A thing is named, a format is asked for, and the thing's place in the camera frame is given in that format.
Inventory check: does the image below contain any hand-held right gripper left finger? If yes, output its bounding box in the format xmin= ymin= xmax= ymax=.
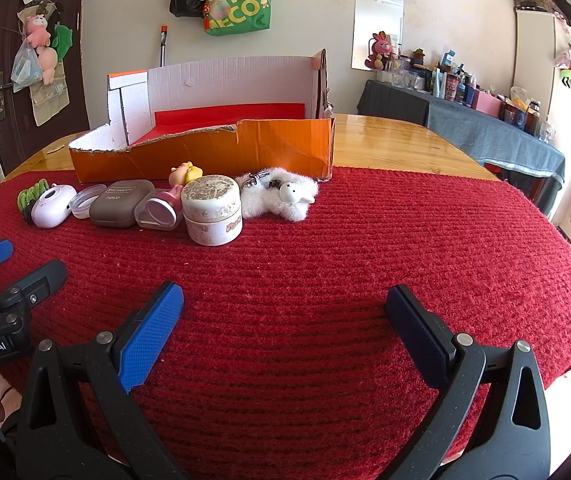
xmin=16 ymin=280 xmax=189 ymax=480

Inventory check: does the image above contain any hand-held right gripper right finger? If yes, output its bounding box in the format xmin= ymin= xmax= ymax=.
xmin=384 ymin=283 xmax=551 ymax=480

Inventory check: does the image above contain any green fuzzy hair clip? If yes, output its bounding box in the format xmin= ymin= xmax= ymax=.
xmin=17 ymin=181 xmax=50 ymax=223

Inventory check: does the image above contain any white round mini device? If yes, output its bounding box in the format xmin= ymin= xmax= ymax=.
xmin=30 ymin=183 xmax=77 ymax=229

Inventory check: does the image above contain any grey eyeshadow case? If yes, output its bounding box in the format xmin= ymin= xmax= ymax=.
xmin=89 ymin=180 xmax=155 ymax=229

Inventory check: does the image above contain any clear square plastic box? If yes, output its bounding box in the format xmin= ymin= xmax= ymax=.
xmin=134 ymin=195 xmax=185 ymax=232

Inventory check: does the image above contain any white round jar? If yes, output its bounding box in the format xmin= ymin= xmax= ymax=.
xmin=182 ymin=175 xmax=244 ymax=247

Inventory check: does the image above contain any girl figurine pink dress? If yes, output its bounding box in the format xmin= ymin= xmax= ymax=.
xmin=144 ymin=161 xmax=202 ymax=226

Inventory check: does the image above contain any white plush sheep keychain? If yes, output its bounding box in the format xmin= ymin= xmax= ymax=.
xmin=236 ymin=166 xmax=319 ymax=222

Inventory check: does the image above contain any orange cardboard box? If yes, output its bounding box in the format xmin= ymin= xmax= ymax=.
xmin=68 ymin=49 xmax=337 ymax=184

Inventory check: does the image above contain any person's left forearm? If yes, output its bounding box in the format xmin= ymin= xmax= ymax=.
xmin=4 ymin=385 xmax=25 ymax=433

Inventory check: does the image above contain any clear round lid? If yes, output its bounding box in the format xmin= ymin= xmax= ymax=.
xmin=70 ymin=185 xmax=109 ymax=219

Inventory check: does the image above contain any red knitted mat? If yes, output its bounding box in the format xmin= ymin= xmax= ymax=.
xmin=0 ymin=164 xmax=571 ymax=480

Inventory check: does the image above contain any beige hanging organizer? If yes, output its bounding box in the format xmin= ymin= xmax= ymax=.
xmin=18 ymin=0 xmax=71 ymax=127

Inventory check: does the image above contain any clear plastic bag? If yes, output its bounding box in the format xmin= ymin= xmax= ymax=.
xmin=10 ymin=40 xmax=46 ymax=93

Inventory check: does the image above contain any grey cloth covered table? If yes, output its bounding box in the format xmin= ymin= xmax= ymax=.
xmin=356 ymin=79 xmax=566 ymax=218

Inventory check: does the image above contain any dark brown door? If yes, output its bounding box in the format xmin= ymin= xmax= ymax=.
xmin=0 ymin=0 xmax=91 ymax=161

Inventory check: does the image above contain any green plush toy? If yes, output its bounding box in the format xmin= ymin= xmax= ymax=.
xmin=52 ymin=22 xmax=74 ymax=58

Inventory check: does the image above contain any pink plush toy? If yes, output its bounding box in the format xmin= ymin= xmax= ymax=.
xmin=24 ymin=15 xmax=59 ymax=86

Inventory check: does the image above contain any pink box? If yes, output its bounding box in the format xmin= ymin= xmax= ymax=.
xmin=475 ymin=92 xmax=503 ymax=119

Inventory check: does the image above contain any row of bottles and cups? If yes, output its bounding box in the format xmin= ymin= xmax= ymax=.
xmin=383 ymin=49 xmax=559 ymax=143

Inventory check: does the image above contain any pink rabbit plush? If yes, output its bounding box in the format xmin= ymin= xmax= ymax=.
xmin=364 ymin=31 xmax=399 ymax=71

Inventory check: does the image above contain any white cabinet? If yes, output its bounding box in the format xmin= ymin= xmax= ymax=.
xmin=513 ymin=7 xmax=571 ymax=226

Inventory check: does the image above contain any pink green hanging toy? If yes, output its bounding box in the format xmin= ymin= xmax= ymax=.
xmin=554 ymin=45 xmax=571 ymax=90

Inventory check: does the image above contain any wall mirror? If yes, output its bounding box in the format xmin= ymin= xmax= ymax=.
xmin=350 ymin=0 xmax=405 ymax=72

